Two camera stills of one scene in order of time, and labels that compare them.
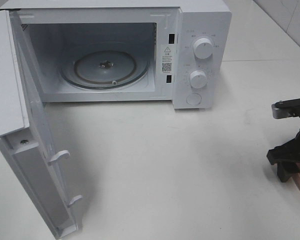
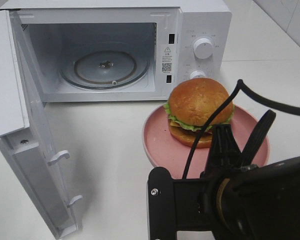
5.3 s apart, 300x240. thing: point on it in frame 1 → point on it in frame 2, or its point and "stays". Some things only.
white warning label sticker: [167, 59] stays
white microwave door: [19, 125] stays
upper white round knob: [203, 48] stays
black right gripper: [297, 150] → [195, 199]
